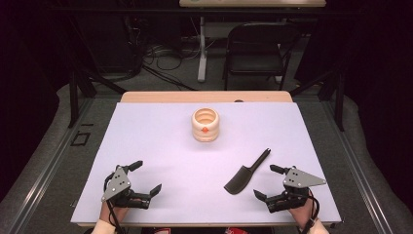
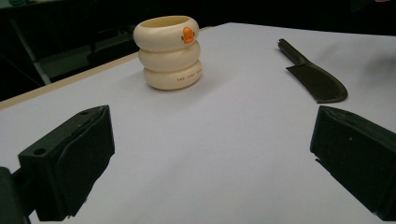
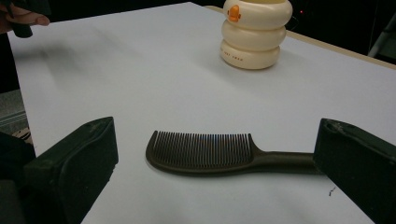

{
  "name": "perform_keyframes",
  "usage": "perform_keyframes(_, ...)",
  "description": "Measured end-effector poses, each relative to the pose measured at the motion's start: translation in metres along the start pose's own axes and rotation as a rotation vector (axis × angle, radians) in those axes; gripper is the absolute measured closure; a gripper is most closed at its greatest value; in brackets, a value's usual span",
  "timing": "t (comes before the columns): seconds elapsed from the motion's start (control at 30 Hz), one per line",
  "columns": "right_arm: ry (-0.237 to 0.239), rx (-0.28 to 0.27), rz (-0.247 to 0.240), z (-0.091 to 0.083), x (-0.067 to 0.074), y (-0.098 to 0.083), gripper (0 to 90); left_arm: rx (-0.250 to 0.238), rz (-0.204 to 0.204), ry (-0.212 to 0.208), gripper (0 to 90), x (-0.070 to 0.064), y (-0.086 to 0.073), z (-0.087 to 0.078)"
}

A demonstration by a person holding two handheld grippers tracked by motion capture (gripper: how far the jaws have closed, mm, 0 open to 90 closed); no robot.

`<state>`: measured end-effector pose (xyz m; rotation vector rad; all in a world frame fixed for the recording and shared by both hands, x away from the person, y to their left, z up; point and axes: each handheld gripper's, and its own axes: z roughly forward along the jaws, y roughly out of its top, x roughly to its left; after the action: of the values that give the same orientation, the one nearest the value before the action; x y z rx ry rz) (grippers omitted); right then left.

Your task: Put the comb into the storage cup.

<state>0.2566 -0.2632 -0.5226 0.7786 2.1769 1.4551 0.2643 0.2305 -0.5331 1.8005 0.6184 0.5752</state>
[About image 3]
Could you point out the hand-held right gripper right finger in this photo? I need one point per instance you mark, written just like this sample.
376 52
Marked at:
358 161

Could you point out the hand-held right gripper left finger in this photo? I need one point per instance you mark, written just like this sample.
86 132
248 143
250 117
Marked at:
77 168

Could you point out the white table mat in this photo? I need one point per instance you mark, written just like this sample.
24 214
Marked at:
174 93

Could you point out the cream ringed duck cup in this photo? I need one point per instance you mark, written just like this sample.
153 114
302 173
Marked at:
253 40

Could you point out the metal floor rail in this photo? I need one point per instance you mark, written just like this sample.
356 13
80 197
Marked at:
12 119

